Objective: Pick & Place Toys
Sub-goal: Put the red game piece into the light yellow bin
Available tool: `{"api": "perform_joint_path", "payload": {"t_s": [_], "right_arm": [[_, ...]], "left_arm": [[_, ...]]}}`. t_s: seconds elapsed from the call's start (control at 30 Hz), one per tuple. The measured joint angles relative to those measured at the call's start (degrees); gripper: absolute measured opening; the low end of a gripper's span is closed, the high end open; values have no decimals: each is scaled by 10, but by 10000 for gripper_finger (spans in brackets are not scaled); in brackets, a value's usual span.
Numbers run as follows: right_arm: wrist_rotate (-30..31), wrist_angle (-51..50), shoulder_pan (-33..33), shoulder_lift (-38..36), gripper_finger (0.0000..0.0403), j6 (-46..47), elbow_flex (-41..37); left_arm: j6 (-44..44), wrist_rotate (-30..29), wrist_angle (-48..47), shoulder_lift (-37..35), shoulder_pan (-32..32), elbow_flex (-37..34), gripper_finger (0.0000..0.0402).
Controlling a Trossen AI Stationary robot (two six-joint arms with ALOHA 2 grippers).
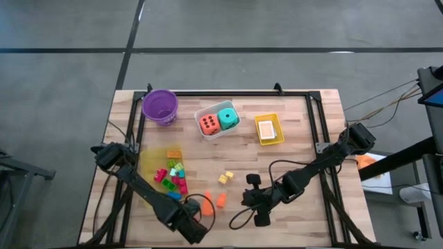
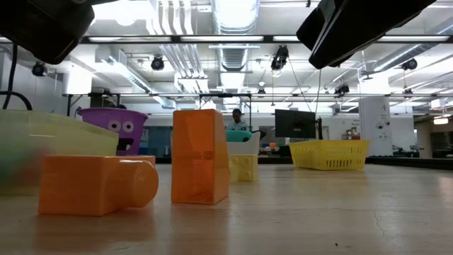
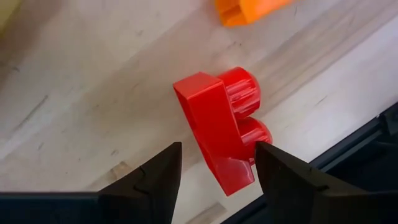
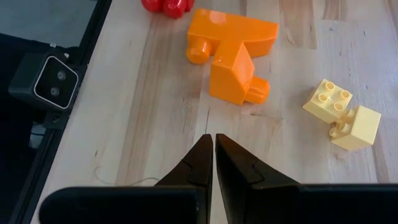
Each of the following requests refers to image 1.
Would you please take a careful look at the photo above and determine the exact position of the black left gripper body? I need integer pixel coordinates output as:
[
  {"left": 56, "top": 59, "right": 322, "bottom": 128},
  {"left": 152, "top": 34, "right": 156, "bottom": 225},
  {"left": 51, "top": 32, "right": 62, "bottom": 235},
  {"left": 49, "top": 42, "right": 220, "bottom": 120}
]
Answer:
[{"left": 165, "top": 209, "right": 201, "bottom": 238}]

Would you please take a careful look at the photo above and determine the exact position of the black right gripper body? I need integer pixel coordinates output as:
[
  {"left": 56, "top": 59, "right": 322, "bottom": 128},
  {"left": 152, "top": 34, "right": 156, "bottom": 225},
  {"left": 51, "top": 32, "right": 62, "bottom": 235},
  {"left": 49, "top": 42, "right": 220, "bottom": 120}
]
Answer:
[{"left": 241, "top": 187, "right": 282, "bottom": 212}]

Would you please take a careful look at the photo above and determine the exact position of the orange block with stud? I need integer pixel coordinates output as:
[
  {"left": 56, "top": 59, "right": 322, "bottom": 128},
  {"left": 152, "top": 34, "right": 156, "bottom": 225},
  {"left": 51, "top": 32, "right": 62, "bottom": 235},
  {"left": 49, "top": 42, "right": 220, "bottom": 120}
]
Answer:
[{"left": 201, "top": 191, "right": 215, "bottom": 217}]

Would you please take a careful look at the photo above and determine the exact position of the green two-stud block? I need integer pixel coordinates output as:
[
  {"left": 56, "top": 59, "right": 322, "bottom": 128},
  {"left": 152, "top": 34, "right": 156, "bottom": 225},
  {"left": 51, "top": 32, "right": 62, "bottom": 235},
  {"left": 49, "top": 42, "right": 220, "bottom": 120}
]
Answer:
[{"left": 161, "top": 178, "right": 177, "bottom": 192}]

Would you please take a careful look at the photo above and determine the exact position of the cream box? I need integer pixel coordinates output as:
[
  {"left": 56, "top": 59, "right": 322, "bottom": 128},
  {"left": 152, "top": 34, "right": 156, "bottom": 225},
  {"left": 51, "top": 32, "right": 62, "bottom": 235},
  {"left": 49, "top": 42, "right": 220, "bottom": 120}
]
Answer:
[{"left": 257, "top": 120, "right": 276, "bottom": 140}]

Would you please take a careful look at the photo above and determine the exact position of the red stepped block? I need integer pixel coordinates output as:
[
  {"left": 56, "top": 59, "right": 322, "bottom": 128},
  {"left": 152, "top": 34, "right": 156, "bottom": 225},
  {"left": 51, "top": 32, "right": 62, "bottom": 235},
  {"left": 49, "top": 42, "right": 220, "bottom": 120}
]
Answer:
[{"left": 153, "top": 168, "right": 168, "bottom": 183}]

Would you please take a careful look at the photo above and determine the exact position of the teal foam die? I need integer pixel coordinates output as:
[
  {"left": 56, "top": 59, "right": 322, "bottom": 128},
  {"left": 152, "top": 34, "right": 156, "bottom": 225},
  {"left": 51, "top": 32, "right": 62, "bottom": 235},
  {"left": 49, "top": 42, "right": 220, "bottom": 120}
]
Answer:
[{"left": 217, "top": 107, "right": 241, "bottom": 131}]

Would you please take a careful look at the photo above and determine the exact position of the orange foam die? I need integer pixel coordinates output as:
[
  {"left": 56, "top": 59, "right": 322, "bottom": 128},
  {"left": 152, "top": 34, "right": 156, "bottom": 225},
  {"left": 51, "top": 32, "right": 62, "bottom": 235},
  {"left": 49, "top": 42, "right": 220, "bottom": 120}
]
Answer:
[{"left": 199, "top": 113, "right": 222, "bottom": 136}]

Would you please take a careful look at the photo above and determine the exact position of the yellow-green translucent tray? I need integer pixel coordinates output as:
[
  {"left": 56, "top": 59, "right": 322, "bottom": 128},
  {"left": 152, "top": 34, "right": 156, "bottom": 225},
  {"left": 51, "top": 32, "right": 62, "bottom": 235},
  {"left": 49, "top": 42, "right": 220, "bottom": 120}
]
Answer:
[{"left": 139, "top": 146, "right": 186, "bottom": 209}]

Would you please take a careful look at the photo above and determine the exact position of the yellow plastic basket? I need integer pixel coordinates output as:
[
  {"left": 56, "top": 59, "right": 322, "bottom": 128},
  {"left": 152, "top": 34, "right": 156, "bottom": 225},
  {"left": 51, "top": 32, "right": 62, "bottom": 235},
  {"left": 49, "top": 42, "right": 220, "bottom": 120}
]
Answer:
[{"left": 254, "top": 113, "right": 286, "bottom": 147}]

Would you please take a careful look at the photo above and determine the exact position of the white plastic bin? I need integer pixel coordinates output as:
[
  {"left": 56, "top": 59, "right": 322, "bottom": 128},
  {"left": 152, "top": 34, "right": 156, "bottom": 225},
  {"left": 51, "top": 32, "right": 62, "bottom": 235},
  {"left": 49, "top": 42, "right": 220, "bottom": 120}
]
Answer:
[{"left": 194, "top": 100, "right": 242, "bottom": 142}]

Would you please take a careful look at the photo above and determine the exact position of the orange cloth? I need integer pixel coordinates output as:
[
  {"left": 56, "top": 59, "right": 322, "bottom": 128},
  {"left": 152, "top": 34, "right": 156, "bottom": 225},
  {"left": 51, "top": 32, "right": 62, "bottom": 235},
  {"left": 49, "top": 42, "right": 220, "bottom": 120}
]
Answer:
[{"left": 355, "top": 154, "right": 380, "bottom": 171}]

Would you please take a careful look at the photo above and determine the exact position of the purple monster face bucket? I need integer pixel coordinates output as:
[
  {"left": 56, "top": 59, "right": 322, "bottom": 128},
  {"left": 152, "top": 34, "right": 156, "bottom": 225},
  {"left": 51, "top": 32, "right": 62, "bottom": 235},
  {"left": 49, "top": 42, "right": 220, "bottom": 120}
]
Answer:
[{"left": 141, "top": 89, "right": 180, "bottom": 127}]

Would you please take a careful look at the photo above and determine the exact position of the white rounded object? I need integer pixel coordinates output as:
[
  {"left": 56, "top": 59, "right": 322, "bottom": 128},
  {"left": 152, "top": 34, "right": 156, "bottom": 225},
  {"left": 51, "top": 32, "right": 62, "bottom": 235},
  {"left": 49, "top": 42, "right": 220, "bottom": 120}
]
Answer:
[{"left": 399, "top": 182, "right": 433, "bottom": 204}]

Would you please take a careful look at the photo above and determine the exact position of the black equipment stand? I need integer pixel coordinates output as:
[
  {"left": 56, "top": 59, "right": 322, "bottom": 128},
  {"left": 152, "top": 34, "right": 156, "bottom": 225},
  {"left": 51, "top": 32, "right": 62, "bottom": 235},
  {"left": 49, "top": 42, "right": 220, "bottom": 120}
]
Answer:
[{"left": 358, "top": 65, "right": 443, "bottom": 243}]

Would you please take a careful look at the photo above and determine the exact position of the blue laptop screen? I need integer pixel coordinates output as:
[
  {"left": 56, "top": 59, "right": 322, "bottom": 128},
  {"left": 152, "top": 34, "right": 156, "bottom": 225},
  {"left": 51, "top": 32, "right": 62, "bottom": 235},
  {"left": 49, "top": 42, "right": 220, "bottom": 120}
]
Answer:
[{"left": 417, "top": 88, "right": 443, "bottom": 107}]

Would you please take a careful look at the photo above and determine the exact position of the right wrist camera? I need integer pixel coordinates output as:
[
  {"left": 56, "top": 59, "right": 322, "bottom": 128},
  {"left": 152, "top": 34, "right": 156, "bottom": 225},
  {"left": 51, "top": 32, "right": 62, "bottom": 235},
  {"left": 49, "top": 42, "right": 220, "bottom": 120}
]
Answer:
[{"left": 268, "top": 183, "right": 283, "bottom": 200}]

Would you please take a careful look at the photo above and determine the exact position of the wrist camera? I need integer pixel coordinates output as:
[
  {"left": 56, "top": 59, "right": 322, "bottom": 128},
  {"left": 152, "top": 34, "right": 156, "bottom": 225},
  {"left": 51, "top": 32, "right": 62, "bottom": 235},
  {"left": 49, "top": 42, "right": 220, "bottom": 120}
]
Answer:
[
  {"left": 268, "top": 183, "right": 283, "bottom": 200},
  {"left": 183, "top": 199, "right": 203, "bottom": 217}
]

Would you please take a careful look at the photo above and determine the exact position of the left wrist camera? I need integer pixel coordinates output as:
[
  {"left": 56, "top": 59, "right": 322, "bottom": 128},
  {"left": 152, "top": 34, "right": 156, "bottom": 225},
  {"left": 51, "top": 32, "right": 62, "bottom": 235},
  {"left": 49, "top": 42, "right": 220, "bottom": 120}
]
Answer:
[{"left": 183, "top": 199, "right": 203, "bottom": 217}]

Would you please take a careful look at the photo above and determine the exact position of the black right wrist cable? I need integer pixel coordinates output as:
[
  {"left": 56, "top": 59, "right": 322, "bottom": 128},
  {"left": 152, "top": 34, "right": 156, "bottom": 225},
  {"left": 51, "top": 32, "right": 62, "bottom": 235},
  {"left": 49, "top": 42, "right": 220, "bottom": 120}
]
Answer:
[{"left": 228, "top": 158, "right": 323, "bottom": 231}]

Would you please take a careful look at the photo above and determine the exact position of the black table frame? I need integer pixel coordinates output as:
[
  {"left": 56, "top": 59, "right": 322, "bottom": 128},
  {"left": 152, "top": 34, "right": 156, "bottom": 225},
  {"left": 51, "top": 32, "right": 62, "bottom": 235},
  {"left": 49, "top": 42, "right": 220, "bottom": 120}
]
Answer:
[{"left": 78, "top": 82, "right": 377, "bottom": 248}]

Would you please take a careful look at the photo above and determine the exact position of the cable bundle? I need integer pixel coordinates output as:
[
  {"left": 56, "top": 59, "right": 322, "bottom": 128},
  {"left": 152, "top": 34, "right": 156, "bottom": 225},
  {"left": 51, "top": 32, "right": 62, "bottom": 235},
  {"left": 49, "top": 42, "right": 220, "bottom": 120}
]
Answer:
[{"left": 342, "top": 78, "right": 422, "bottom": 129}]

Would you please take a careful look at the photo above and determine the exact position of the gray metal frame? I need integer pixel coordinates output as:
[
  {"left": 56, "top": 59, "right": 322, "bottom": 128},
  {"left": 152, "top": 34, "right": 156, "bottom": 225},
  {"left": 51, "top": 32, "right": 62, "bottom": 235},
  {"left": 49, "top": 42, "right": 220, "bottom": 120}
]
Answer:
[{"left": 0, "top": 147, "right": 57, "bottom": 248}]

